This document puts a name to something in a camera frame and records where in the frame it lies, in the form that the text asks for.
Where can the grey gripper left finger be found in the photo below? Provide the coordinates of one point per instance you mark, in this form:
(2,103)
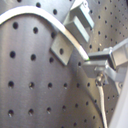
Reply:
(104,74)

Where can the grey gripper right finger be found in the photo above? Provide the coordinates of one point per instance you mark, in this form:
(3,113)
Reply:
(116,56)

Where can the white rounded housing edge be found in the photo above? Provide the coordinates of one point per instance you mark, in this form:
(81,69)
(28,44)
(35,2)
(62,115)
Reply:
(120,116)

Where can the grey metal cable clip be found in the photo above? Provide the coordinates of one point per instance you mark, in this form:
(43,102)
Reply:
(72,32)

